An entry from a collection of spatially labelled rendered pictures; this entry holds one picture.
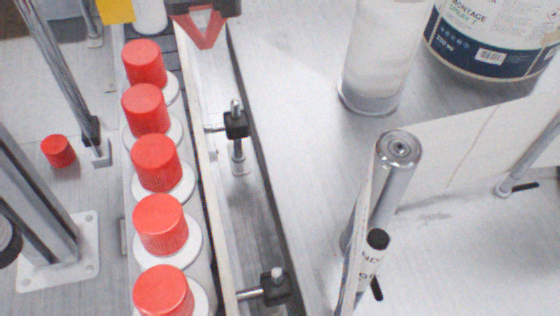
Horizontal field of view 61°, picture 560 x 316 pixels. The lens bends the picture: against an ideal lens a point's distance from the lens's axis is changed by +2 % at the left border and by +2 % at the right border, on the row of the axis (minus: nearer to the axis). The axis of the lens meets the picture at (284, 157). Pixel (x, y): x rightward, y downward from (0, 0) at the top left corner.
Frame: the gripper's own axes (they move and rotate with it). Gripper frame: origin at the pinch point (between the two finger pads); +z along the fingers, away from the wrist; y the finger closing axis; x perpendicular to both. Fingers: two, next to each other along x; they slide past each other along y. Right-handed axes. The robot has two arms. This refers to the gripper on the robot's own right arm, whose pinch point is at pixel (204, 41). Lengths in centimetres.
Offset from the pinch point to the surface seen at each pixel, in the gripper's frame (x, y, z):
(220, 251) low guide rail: 2.5, -19.5, 10.3
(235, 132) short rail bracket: -1.9, -4.3, 11.0
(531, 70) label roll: -44.9, -1.8, 12.3
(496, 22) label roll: -37.1, 0.6, 4.4
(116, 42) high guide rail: 10.0, 8.3, 5.7
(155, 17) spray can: 5.2, 18.3, 10.7
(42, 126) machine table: 23.2, 8.5, 18.9
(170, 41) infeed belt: 3.9, 16.6, 13.9
